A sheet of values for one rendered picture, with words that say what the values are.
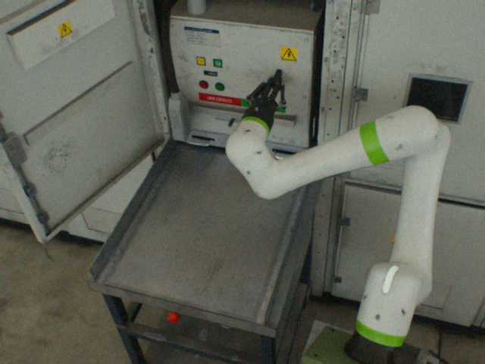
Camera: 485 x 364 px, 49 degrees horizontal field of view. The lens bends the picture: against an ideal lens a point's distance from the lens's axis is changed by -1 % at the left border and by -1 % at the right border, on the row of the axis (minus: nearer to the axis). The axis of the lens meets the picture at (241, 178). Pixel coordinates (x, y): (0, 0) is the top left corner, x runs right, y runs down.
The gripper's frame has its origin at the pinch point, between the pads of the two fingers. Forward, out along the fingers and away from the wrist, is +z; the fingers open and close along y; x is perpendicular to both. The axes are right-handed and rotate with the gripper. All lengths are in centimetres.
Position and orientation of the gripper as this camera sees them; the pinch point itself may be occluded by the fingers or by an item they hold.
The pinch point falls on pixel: (276, 79)
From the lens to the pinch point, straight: 175.4
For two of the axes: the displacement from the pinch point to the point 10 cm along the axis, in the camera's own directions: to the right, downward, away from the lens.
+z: 3.0, -6.9, 6.6
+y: 9.5, 1.7, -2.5
